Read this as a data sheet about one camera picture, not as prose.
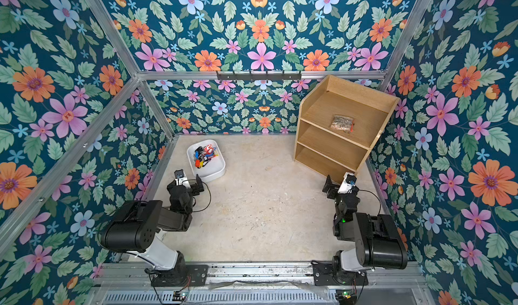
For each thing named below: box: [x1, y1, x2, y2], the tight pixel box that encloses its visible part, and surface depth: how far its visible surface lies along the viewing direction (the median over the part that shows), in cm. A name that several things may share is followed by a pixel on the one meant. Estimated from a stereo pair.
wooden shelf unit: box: [293, 74, 400, 180], surface depth 88 cm
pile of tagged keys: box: [192, 143, 219, 169], surface depth 110 cm
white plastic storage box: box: [186, 139, 226, 183], surface depth 110 cm
